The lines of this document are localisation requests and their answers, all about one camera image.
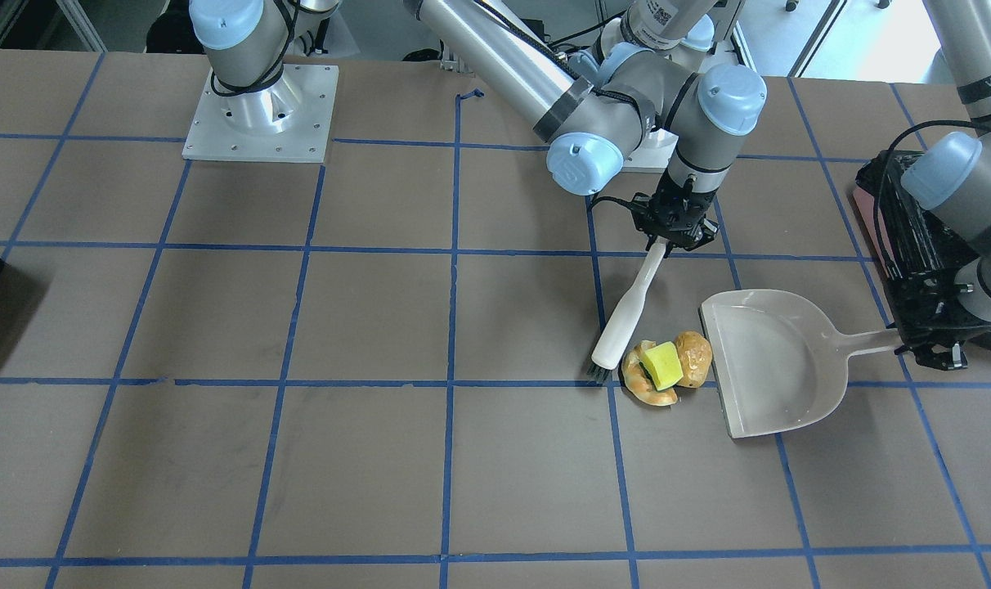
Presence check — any yellow green sponge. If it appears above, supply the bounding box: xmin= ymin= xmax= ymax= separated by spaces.
xmin=639 ymin=340 xmax=684 ymax=391

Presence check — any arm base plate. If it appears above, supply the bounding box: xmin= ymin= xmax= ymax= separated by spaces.
xmin=621 ymin=129 xmax=679 ymax=173
xmin=182 ymin=65 xmax=339 ymax=164

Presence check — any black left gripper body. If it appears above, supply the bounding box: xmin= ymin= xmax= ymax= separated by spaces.
xmin=877 ymin=151 xmax=991 ymax=352

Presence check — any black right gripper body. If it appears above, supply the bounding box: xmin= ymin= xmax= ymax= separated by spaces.
xmin=630 ymin=176 xmax=719 ymax=250

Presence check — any white plastic dustpan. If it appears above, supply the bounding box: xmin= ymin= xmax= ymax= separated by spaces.
xmin=700 ymin=290 xmax=903 ymax=440

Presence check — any white hand brush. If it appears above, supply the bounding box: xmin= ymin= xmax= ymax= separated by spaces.
xmin=586 ymin=237 xmax=668 ymax=384

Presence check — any pink bin with black bag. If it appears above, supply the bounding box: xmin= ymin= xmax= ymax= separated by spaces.
xmin=850 ymin=151 xmax=900 ymax=292

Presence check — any torn bagel piece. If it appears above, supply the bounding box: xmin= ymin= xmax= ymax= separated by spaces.
xmin=620 ymin=340 xmax=679 ymax=407

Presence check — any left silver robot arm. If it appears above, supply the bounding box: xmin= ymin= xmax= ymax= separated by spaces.
xmin=857 ymin=1 xmax=991 ymax=371

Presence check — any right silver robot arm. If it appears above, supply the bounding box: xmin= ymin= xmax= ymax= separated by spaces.
xmin=403 ymin=1 xmax=768 ymax=250

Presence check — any brown bread roll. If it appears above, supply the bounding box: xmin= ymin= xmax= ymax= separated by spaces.
xmin=674 ymin=330 xmax=713 ymax=389

